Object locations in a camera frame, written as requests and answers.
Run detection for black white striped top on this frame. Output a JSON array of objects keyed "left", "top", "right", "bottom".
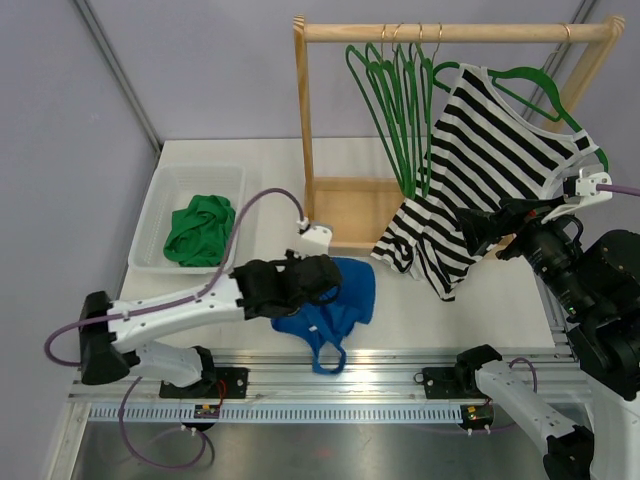
[{"left": 371, "top": 64, "right": 598, "bottom": 301}]

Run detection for blue tank top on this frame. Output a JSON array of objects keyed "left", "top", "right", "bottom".
[{"left": 271, "top": 257, "right": 376, "bottom": 375}]

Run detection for green velvet hanger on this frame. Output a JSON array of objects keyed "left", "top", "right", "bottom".
[{"left": 394, "top": 43, "right": 422, "bottom": 199}]

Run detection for green tank top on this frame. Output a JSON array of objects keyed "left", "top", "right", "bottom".
[{"left": 163, "top": 195, "right": 236, "bottom": 268}]

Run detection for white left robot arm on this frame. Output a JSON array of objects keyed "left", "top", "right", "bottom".
[{"left": 79, "top": 252, "right": 343, "bottom": 398}]

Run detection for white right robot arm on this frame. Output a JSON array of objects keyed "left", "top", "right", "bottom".
[{"left": 453, "top": 198, "right": 639, "bottom": 479}]

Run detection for wooden clothes rack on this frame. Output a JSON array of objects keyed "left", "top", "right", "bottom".
[{"left": 293, "top": 15, "right": 625, "bottom": 256}]

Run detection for white plastic basket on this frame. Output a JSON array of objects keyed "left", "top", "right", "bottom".
[{"left": 128, "top": 163, "right": 246, "bottom": 275}]

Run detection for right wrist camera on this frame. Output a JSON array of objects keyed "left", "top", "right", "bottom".
[{"left": 542, "top": 166, "right": 613, "bottom": 224}]

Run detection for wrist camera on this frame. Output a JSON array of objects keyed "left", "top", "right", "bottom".
[
  {"left": 542, "top": 166, "right": 613, "bottom": 224},
  {"left": 293, "top": 217, "right": 333, "bottom": 256}
]

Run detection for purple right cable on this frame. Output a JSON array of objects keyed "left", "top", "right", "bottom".
[{"left": 507, "top": 183, "right": 640, "bottom": 436}]

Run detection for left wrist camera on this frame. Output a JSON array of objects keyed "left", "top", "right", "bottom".
[{"left": 293, "top": 217, "right": 333, "bottom": 256}]

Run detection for aluminium mounting rail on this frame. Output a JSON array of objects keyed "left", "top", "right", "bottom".
[{"left": 67, "top": 352, "right": 612, "bottom": 401}]

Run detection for white slotted cable duct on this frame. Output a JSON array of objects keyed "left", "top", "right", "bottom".
[{"left": 89, "top": 403, "right": 462, "bottom": 424}]

